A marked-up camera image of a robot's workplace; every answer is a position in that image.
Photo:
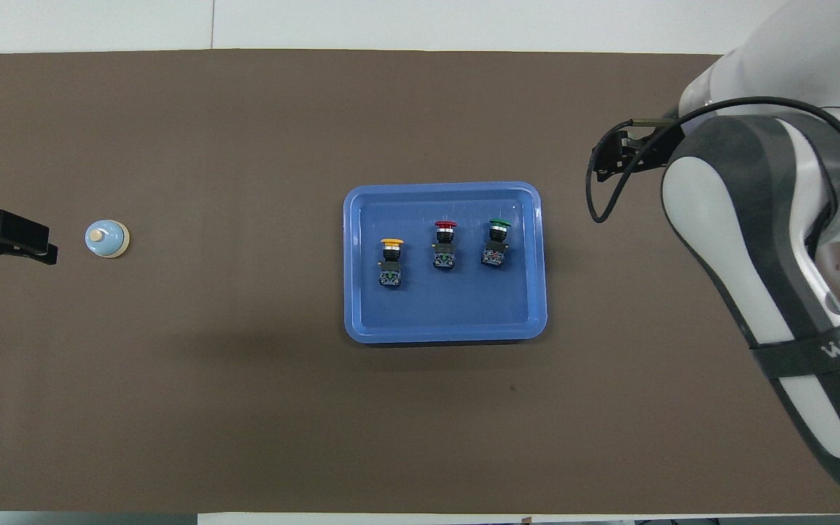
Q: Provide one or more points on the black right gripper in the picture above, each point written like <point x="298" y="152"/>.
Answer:
<point x="650" y="149"/>

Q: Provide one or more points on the green push button switch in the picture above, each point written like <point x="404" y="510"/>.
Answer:
<point x="495" y="244"/>

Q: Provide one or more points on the red push button switch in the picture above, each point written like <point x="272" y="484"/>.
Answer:
<point x="445" y="248"/>

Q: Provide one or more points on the yellow push button switch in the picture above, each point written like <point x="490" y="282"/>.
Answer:
<point x="391" y="262"/>

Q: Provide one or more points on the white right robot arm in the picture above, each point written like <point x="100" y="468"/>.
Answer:
<point x="755" y="219"/>

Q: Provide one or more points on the light blue desk bell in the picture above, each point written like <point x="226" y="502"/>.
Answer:
<point x="106" y="238"/>

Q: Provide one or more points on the blue plastic tray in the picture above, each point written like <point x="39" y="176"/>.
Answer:
<point x="464" y="306"/>

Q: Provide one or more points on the brown table mat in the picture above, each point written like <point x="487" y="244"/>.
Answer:
<point x="245" y="408"/>

